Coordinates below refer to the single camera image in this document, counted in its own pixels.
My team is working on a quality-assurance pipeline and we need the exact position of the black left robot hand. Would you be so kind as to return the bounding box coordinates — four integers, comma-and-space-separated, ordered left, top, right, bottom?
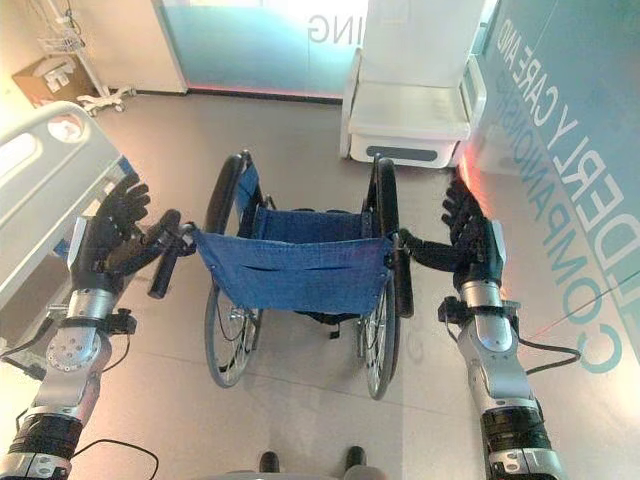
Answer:
65, 172, 168, 293

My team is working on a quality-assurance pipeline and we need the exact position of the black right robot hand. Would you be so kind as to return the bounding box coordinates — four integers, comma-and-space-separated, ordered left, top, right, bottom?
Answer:
409, 175, 507, 289

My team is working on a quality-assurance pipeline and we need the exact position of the blue seat wheelchair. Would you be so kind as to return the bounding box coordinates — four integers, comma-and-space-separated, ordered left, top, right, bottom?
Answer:
147, 149, 416, 401

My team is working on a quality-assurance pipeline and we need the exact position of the white hospital bed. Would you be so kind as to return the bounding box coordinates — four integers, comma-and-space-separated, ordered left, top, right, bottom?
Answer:
0, 100, 132, 359

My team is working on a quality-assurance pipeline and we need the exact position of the white rolling stand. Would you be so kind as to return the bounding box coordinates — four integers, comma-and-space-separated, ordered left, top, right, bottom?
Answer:
27, 0, 135, 117

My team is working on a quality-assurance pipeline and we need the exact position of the white medical chair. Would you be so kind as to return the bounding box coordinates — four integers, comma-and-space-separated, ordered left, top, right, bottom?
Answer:
339, 0, 501, 166

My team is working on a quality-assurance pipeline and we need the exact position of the brown cardboard box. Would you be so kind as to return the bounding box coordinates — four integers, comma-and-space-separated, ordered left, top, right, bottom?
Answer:
11, 55, 97, 108

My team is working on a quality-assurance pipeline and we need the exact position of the white partition panel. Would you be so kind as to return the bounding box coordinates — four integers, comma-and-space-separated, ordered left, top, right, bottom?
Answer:
149, 0, 190, 96

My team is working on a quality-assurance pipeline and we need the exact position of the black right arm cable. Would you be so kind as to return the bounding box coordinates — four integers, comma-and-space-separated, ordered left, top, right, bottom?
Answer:
514, 335, 583, 376

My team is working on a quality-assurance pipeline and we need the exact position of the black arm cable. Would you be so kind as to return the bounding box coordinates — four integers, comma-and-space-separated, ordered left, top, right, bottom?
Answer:
514, 335, 583, 376
69, 438, 160, 480

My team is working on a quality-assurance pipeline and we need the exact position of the white wire basket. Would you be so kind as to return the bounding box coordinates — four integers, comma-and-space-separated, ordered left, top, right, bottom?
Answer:
38, 30, 85, 53

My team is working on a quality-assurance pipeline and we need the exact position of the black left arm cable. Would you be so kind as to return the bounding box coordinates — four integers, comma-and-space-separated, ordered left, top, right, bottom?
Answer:
69, 438, 160, 480

